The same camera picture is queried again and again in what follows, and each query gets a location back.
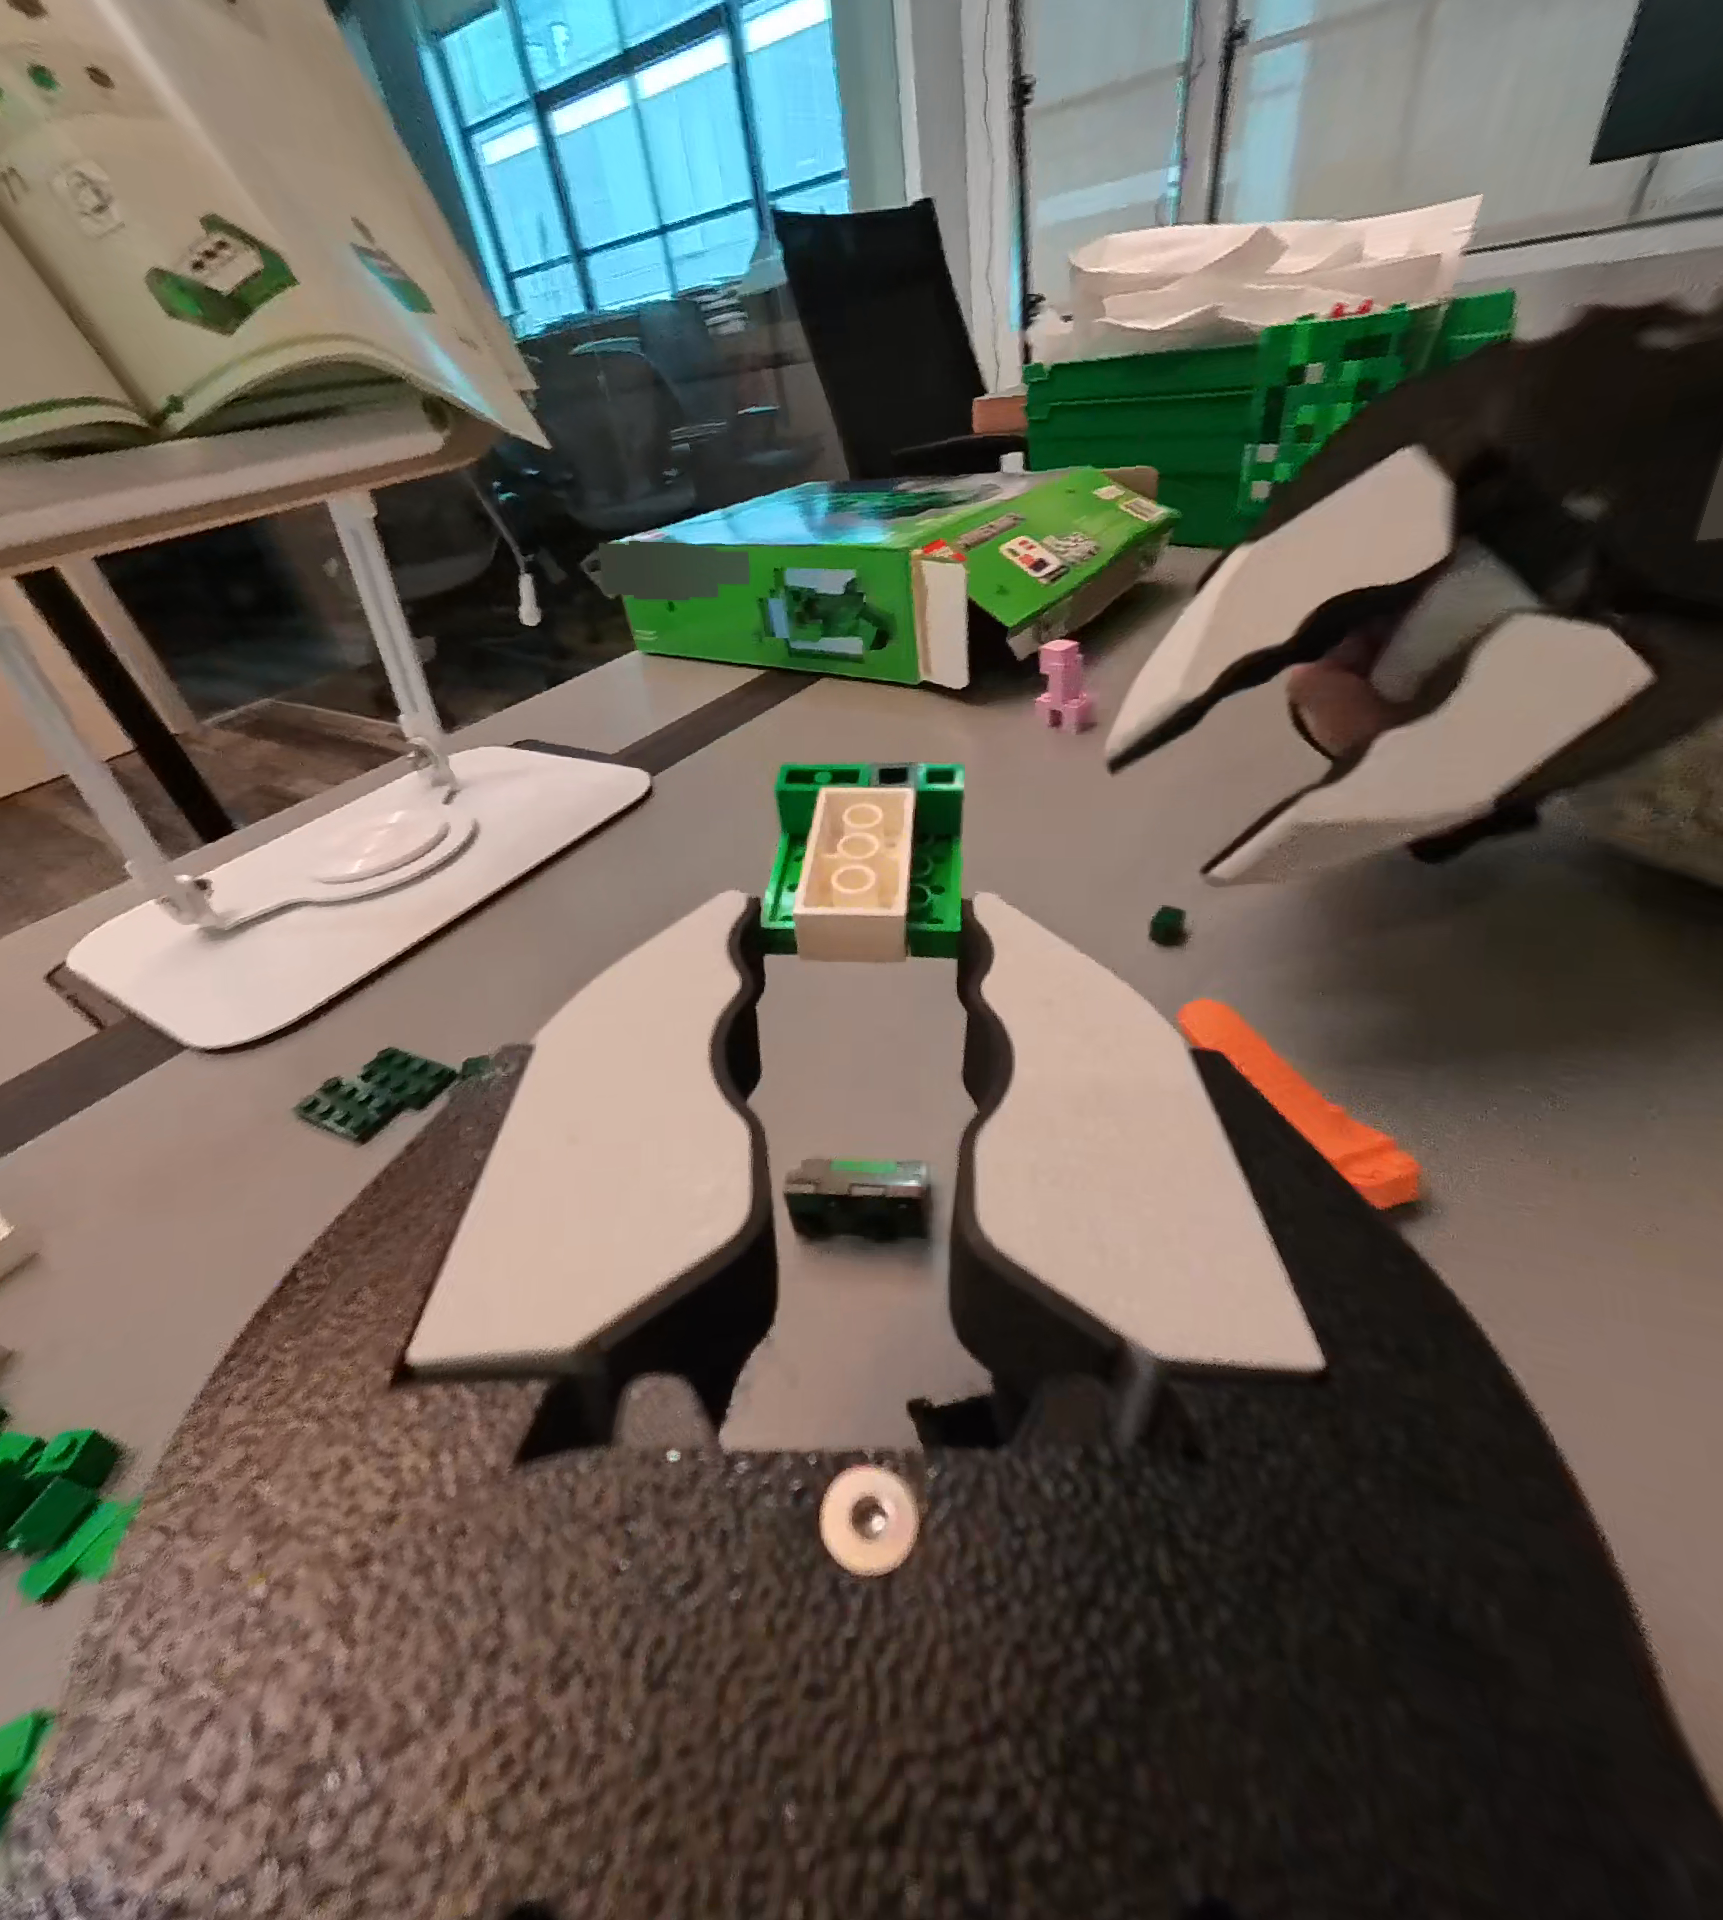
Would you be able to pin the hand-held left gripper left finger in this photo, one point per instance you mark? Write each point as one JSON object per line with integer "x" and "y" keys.
{"x": 605, "y": 1184}

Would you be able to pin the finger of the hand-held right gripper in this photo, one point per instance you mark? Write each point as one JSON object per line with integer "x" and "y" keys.
{"x": 1491, "y": 735}
{"x": 1295, "y": 578}

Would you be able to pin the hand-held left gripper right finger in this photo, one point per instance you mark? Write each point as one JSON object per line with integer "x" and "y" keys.
{"x": 1115, "y": 1201}

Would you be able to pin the small dark green lego brick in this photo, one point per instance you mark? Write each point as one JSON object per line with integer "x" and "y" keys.
{"x": 1169, "y": 926}

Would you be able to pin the green and white lego assembly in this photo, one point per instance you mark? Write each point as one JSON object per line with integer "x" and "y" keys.
{"x": 861, "y": 878}

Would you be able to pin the dark green lego plates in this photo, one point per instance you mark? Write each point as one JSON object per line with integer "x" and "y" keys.
{"x": 379, "y": 1092}

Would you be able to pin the pink lego pig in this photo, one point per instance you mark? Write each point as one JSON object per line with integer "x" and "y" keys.
{"x": 1065, "y": 687}

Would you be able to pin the small dark lego assembly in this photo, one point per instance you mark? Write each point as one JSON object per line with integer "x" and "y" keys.
{"x": 861, "y": 1197}

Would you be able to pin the green lego box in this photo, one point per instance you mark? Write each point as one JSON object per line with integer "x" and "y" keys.
{"x": 831, "y": 585}

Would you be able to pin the lego instruction booklet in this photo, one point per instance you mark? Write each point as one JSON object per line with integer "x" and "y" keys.
{"x": 155, "y": 224}

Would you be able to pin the person's right hand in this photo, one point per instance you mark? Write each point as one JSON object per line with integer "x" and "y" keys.
{"x": 1333, "y": 702}

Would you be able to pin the green crate with papers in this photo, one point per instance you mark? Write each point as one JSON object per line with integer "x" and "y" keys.
{"x": 1175, "y": 421}

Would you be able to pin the orange brick separator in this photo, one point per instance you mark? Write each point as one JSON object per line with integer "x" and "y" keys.
{"x": 1295, "y": 1110}

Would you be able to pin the cream knitted cloth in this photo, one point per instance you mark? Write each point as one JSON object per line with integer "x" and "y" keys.
{"x": 1715, "y": 780}

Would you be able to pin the white paper bags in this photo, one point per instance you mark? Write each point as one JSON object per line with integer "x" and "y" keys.
{"x": 1251, "y": 262}

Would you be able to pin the white book stand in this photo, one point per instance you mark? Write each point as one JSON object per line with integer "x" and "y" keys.
{"x": 349, "y": 871}

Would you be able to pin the black office chair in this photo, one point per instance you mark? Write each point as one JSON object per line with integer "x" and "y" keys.
{"x": 875, "y": 330}

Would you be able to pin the dark mesh office chair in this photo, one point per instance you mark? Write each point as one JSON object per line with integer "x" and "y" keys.
{"x": 635, "y": 390}

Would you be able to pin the window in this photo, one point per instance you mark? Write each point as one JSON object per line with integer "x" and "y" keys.
{"x": 651, "y": 142}

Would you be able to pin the dark wall screen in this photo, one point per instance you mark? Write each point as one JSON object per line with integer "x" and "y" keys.
{"x": 1715, "y": 68}

